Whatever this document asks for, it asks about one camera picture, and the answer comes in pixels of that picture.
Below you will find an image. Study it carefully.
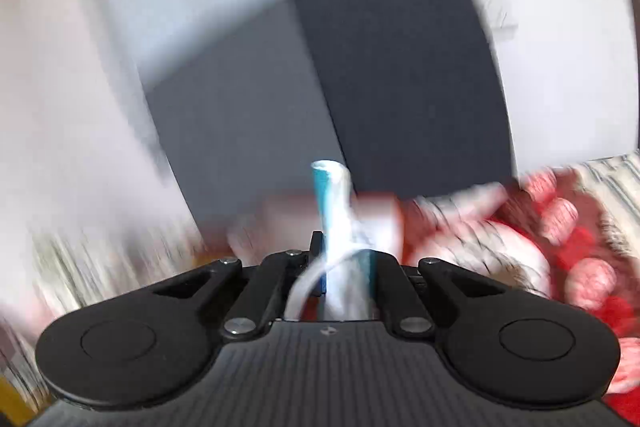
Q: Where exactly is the dark blue fabric panel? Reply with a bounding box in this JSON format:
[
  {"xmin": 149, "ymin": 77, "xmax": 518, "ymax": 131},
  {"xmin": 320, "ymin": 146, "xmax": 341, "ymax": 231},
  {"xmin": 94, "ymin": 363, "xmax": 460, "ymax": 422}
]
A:
[{"xmin": 293, "ymin": 0, "xmax": 513, "ymax": 198}]

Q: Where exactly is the orange cardboard box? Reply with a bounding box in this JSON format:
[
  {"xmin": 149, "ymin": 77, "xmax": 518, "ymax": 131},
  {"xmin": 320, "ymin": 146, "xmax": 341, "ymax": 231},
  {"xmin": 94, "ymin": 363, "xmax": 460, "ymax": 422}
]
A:
[{"xmin": 195, "ymin": 193, "xmax": 404, "ymax": 265}]

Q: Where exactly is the teal wet wipes pack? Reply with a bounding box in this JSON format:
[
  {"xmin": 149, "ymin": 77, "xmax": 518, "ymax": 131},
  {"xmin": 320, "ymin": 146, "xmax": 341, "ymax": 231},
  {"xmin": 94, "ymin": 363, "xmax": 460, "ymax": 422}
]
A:
[{"xmin": 283, "ymin": 160, "xmax": 374, "ymax": 322}]

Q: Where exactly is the red patterned fleece blanket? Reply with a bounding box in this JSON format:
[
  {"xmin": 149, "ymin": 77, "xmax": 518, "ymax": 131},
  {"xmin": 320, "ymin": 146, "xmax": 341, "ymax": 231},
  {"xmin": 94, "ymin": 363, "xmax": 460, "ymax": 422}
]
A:
[{"xmin": 400, "ymin": 152, "xmax": 639, "ymax": 424}]

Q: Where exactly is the grey fabric panel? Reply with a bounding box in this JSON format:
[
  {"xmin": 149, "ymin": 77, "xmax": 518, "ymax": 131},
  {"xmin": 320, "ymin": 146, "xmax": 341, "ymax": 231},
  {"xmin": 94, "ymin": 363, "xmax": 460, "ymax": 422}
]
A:
[{"xmin": 145, "ymin": 1, "xmax": 343, "ymax": 232}]

